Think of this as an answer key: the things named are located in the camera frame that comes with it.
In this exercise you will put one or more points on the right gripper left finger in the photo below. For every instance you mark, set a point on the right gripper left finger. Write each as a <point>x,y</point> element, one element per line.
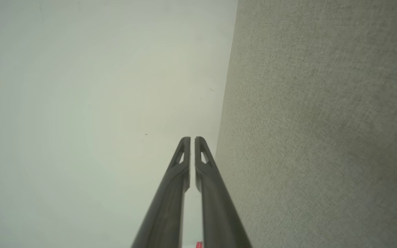
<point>165,213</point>

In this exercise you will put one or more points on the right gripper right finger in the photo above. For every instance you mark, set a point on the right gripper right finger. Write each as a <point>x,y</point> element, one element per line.
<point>219,220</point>

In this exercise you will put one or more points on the grey fabric sofa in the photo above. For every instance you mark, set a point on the grey fabric sofa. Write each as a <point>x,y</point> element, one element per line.
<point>322,120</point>

